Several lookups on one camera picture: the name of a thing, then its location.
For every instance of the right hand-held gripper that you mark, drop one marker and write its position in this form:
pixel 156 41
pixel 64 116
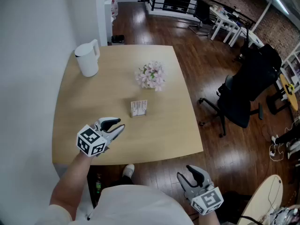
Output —
pixel 207 200

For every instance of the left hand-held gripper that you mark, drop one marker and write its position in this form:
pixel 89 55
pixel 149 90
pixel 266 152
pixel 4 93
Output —
pixel 90 140

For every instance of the white table card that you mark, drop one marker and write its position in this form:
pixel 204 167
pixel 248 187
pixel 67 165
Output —
pixel 139 107

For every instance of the person's right forearm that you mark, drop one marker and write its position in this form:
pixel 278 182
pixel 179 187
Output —
pixel 212 219

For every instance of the person's left forearm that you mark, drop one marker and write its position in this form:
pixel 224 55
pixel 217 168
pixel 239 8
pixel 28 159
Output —
pixel 70 184

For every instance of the light wooden table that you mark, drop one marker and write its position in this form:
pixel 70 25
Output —
pixel 112 83

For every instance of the person's white shoe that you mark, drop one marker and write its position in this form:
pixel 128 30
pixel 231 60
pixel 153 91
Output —
pixel 128 170

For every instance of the person's black trousers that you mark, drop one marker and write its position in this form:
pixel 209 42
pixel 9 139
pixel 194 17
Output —
pixel 124 180

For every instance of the person's white shirt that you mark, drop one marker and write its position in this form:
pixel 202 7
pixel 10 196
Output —
pixel 140 207

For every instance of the green bottle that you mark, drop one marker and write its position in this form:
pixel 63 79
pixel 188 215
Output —
pixel 98 185

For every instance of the pink flowers in white vase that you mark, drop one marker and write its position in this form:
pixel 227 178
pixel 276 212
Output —
pixel 151 75

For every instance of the light round table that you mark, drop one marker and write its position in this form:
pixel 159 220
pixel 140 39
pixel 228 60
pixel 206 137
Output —
pixel 260 196

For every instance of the white electric kettle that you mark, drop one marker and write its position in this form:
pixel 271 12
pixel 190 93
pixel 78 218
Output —
pixel 86 60

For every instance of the pair of black shoes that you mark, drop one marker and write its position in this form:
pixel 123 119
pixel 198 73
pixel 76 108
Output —
pixel 117 39

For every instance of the grey patterned fabric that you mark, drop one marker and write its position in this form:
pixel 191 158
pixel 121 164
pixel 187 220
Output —
pixel 281 217

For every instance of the white narrow cabinet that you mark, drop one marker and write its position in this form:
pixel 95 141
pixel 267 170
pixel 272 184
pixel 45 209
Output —
pixel 108 22

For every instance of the black high-back office chair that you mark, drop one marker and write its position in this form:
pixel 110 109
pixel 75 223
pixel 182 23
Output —
pixel 255 78

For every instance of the yellow round table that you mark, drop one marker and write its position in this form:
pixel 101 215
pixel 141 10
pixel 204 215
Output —
pixel 294 99

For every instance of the black and yellow object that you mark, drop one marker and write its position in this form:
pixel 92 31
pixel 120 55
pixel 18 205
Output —
pixel 288 89

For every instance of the black sled-base chair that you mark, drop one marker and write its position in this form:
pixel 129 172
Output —
pixel 202 12

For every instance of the white rectangular table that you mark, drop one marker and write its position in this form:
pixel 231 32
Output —
pixel 222 20
pixel 252 37

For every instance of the white open shelf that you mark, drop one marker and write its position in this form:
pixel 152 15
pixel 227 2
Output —
pixel 293 62

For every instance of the long ceiling light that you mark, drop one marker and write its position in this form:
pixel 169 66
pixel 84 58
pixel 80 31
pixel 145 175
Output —
pixel 279 2

